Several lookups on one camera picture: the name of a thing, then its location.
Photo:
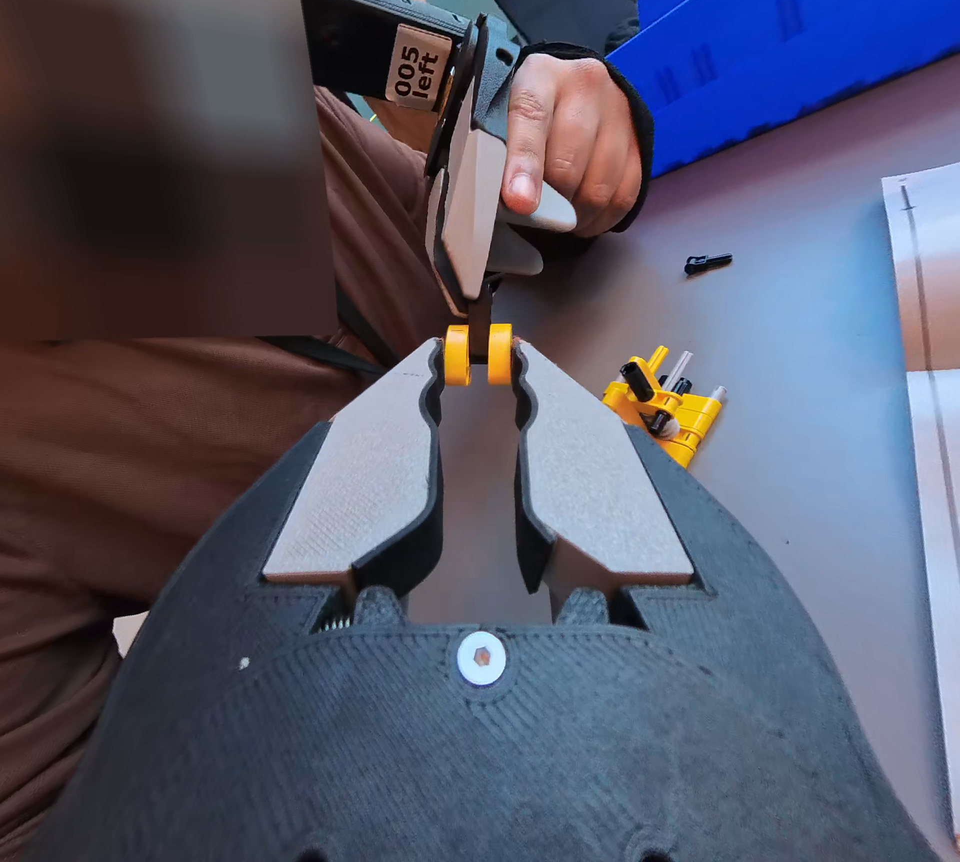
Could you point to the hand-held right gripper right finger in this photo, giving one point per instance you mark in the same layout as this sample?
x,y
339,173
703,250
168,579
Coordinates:
x,y
600,494

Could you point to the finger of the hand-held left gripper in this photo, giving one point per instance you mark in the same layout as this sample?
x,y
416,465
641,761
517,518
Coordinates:
x,y
472,217
439,239

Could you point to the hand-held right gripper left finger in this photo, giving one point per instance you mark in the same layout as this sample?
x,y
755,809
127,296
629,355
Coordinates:
x,y
360,479

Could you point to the yellow lego model body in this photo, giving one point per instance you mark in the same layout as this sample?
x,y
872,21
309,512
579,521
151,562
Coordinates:
x,y
667,412

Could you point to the yellow lego beam arm assembly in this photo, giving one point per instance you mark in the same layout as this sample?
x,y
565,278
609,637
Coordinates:
x,y
457,356

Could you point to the black lego pin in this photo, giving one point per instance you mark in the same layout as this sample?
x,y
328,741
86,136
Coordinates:
x,y
709,263

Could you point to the open lego instruction booklet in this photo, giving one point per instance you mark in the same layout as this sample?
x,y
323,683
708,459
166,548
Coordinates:
x,y
930,427

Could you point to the person's left hand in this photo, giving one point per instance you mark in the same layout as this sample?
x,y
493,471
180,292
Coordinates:
x,y
577,142

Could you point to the blue plastic bin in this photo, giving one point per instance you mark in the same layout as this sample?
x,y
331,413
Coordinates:
x,y
787,14

